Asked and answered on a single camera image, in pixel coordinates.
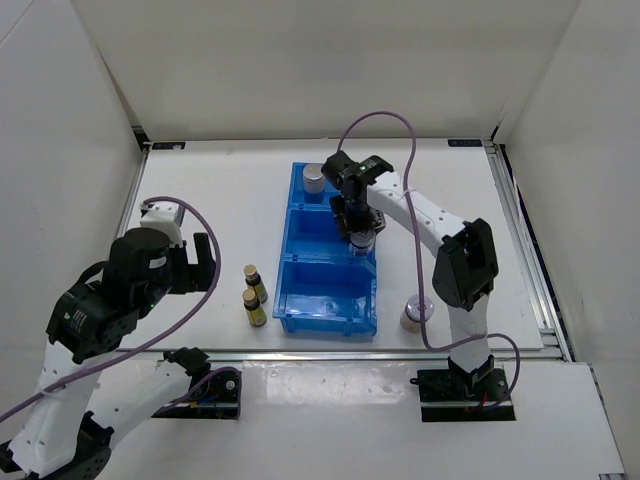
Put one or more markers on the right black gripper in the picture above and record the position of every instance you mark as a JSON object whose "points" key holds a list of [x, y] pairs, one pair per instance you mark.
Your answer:
{"points": [[376, 220]]}

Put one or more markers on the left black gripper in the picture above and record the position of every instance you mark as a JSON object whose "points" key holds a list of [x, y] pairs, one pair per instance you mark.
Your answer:
{"points": [[195, 275]]}

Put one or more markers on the red-label spice jar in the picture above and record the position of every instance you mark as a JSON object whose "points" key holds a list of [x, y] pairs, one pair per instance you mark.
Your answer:
{"points": [[410, 318], [362, 243]]}

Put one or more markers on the silver-lid shaker blue label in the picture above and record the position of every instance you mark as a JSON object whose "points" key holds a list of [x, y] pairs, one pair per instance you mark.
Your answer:
{"points": [[313, 183]]}

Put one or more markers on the small yellow bottle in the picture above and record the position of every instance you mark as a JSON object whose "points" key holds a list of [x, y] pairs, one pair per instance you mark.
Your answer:
{"points": [[254, 281], [254, 310]]}

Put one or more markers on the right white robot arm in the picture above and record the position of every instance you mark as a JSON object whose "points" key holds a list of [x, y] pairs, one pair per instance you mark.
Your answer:
{"points": [[370, 192]]}

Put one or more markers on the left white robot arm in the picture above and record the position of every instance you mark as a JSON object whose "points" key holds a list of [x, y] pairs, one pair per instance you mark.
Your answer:
{"points": [[61, 437]]}

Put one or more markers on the blue three-compartment plastic bin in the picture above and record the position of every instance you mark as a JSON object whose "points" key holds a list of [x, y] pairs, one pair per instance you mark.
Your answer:
{"points": [[322, 286]]}

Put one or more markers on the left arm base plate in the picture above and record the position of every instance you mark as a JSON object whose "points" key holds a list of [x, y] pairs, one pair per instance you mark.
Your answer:
{"points": [[218, 398]]}

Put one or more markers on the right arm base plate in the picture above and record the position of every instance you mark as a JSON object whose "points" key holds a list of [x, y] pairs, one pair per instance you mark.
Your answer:
{"points": [[444, 399]]}

